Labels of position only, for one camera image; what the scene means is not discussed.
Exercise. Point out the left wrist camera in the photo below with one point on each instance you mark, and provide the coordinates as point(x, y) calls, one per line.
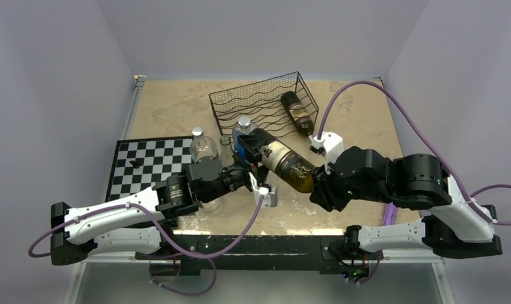
point(268, 192)

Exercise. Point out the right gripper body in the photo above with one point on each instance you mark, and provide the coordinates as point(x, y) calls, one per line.
point(335, 192)

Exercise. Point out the black wire wine rack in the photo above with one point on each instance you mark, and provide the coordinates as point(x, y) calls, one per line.
point(261, 102)

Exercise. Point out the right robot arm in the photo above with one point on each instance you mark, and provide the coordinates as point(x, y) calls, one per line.
point(450, 226)

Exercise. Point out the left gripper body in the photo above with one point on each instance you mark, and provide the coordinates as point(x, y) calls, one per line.
point(237, 176)

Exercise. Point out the blue square glass bottle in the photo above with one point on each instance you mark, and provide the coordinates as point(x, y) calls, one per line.
point(243, 127)

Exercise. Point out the black table front rail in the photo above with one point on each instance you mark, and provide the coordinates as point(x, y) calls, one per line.
point(323, 254)

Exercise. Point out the black white checkerboard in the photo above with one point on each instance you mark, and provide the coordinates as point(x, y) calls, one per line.
point(141, 163)

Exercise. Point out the dark wine bottle white label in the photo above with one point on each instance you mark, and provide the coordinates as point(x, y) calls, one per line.
point(284, 162)

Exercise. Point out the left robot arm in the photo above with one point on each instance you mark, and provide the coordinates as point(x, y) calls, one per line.
point(132, 223)

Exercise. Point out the clear wine bottle dark label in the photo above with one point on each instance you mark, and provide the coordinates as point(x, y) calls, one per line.
point(226, 151)

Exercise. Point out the clear round bottle white cap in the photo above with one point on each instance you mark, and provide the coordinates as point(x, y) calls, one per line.
point(210, 206)

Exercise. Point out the green wine bottle silver neck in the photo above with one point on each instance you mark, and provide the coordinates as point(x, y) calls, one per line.
point(298, 114)

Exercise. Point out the clear bottle silver cap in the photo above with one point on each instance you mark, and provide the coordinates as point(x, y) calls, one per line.
point(202, 146)

